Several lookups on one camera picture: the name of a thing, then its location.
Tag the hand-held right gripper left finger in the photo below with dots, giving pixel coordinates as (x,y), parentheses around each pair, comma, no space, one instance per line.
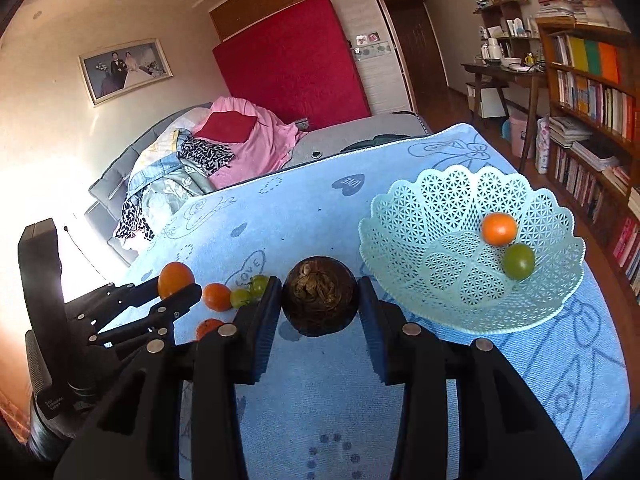
(267,320)

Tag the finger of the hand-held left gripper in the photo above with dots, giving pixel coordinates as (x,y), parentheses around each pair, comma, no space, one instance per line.
(120,297)
(180,302)

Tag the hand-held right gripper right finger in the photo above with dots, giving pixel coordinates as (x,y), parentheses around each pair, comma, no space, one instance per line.
(370,330)

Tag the orange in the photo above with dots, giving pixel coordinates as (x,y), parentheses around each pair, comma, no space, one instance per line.
(175,277)

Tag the green tomato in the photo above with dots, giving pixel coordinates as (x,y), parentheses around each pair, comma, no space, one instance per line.
(257,286)
(518,261)
(240,299)

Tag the orange tomato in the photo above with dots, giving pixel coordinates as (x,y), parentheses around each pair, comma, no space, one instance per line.
(499,228)
(216,296)

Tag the red-orange tomato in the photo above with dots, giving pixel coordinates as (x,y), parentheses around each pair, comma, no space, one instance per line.
(207,329)

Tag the dark brown round fruit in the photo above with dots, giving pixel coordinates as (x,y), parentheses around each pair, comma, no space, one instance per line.
(320,310)

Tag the pale green lattice plastic basket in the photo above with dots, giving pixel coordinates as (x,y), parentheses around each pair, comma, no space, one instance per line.
(450,270)

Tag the black white patterned cloth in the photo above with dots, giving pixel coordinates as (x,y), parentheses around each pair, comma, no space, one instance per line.
(205,155)
(132,220)

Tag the floral quilt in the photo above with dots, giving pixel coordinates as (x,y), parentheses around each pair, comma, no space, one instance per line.
(160,185)

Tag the blue printed blanket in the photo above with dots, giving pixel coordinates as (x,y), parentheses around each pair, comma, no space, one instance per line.
(310,200)

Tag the orange tomato in basket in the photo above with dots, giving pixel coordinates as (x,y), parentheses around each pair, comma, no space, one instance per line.
(499,228)

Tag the pink cloth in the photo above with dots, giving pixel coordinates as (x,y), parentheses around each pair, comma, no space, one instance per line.
(260,145)

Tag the framed photo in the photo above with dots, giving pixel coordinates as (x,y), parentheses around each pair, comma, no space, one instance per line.
(125,70)

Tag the blue plastic bin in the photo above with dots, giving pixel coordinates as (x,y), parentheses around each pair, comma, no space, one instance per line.
(507,131)

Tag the pink plastic bin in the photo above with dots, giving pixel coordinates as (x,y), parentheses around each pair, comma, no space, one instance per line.
(522,135)

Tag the white wardrobe with brown top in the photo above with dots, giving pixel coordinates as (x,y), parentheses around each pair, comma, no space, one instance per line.
(380,80)

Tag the white box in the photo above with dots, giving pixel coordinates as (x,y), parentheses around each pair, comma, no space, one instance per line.
(487,102)

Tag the red mattress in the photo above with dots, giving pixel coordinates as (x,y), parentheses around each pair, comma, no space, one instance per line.
(290,60)

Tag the stack of magazines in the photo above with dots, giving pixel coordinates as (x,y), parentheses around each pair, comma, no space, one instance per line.
(570,130)

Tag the wooden desk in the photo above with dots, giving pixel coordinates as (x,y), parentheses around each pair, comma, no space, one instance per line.
(500,76)

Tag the wooden bookcase with books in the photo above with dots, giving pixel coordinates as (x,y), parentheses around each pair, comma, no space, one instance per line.
(555,110)

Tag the dark brown door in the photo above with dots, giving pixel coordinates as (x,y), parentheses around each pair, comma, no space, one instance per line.
(417,45)

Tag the white kettle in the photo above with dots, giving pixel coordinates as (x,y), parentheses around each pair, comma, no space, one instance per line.
(495,50)

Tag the small wooden desk shelf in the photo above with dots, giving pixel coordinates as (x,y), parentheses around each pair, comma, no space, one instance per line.
(505,10)

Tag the stack of books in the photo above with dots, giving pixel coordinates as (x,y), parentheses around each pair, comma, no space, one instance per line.
(560,5)

